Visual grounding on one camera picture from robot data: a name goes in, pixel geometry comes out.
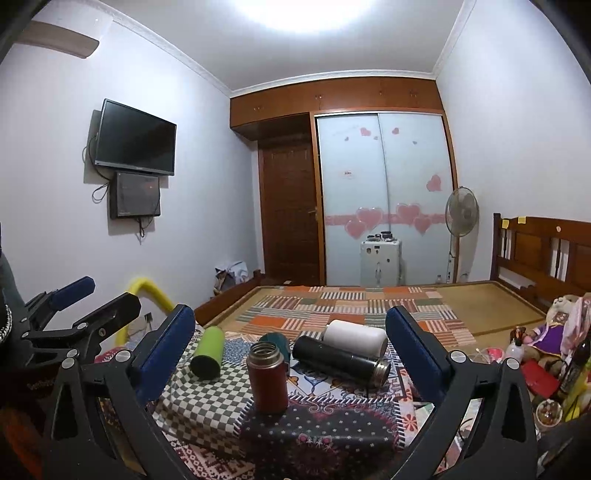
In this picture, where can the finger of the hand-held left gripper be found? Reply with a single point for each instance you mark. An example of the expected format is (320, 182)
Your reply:
(108, 316)
(74, 290)

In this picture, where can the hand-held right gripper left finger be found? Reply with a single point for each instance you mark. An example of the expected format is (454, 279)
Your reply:
(164, 357)

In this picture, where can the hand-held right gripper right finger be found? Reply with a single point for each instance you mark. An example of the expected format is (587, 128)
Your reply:
(415, 357)

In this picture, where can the green cup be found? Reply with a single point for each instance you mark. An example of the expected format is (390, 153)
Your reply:
(207, 353)

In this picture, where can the black thermos cup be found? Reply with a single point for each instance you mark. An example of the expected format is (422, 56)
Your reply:
(332, 356)

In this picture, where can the white cup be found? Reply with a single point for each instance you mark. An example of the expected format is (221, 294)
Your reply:
(355, 337)

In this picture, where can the red thermos cup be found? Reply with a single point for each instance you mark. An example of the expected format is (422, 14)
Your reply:
(268, 383)

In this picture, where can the yellow foam tube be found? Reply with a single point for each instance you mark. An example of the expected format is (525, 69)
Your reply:
(152, 290)

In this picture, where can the grey checkered cloth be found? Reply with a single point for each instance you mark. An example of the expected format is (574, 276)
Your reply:
(203, 410)

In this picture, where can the wooden bed footboard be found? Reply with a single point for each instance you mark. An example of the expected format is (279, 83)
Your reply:
(226, 300)

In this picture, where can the straw bed mat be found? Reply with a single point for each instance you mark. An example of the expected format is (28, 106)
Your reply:
(489, 304)

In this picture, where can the small white bottle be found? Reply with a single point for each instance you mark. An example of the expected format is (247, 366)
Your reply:
(514, 353)

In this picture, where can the small white appliance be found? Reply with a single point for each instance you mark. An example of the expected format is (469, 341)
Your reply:
(379, 263)

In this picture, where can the bag on floor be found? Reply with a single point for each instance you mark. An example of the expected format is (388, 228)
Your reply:
(231, 277)

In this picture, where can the patchwork blanket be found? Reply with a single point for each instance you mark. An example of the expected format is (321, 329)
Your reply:
(318, 307)

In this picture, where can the teal bottle cap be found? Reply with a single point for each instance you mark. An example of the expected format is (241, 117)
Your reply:
(277, 342)

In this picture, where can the floral printed cloth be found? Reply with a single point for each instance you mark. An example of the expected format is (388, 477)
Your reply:
(323, 429)

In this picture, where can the red box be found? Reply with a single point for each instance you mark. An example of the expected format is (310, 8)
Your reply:
(540, 377)

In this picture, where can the glass bowl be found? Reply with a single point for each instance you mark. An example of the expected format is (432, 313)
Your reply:
(549, 412)

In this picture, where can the stuffed toy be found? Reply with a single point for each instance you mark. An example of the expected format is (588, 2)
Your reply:
(561, 323)

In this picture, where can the standing fan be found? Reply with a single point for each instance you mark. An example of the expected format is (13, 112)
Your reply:
(461, 210)

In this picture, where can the wooden bed headboard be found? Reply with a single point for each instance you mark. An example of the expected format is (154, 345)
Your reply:
(535, 249)

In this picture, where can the tall black bottle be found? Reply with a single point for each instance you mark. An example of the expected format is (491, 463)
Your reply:
(582, 364)

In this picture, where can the wooden wardrobe with sliding doors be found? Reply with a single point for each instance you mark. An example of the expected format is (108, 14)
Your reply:
(383, 184)

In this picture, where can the brown wooden door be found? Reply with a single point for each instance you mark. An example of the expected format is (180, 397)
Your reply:
(288, 212)

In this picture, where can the small black wall monitor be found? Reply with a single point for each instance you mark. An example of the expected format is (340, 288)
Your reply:
(136, 194)

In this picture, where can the black wall television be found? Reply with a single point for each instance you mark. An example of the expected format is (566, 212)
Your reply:
(135, 137)

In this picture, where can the wall air conditioner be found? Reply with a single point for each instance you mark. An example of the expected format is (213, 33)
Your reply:
(60, 39)

